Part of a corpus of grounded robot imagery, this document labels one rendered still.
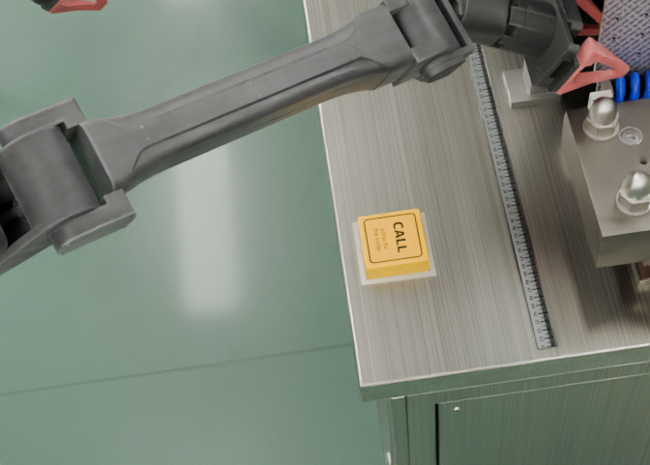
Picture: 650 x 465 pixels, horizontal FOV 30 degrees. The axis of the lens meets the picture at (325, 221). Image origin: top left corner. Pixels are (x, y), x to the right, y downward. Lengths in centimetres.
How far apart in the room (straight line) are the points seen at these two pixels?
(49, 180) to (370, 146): 55
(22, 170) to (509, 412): 66
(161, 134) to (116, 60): 180
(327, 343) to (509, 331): 105
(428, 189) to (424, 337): 19
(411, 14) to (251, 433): 126
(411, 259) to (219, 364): 105
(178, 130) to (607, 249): 46
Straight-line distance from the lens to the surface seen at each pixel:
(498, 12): 119
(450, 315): 130
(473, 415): 138
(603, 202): 123
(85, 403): 234
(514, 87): 147
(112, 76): 277
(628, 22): 128
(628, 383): 139
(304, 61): 107
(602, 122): 126
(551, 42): 123
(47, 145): 98
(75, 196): 97
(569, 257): 135
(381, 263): 131
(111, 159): 98
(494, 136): 143
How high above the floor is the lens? 204
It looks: 57 degrees down
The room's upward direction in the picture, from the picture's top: 9 degrees counter-clockwise
